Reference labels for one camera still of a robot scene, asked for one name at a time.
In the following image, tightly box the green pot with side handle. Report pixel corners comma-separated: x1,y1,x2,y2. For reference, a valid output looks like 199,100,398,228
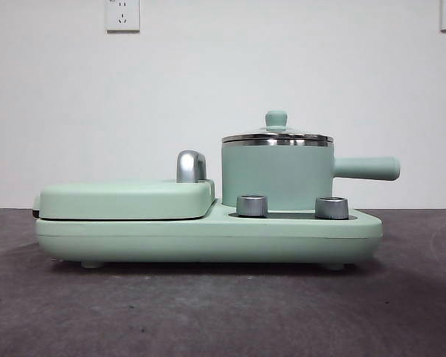
221,140,401,209

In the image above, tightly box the glass pot lid green knob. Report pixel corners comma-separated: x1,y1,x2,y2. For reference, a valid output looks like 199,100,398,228
222,109,335,145

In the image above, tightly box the silver control knob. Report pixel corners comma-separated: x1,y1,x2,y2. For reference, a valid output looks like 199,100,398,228
314,196,349,219
236,193,268,217

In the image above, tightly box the green griddle lid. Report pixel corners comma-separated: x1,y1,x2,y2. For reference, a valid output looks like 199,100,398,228
31,178,216,221

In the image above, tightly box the chrome curved handle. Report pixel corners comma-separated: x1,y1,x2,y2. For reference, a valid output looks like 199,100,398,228
175,149,209,184

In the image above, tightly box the green breakfast machine base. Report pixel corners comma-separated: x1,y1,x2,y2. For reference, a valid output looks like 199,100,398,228
33,199,384,269

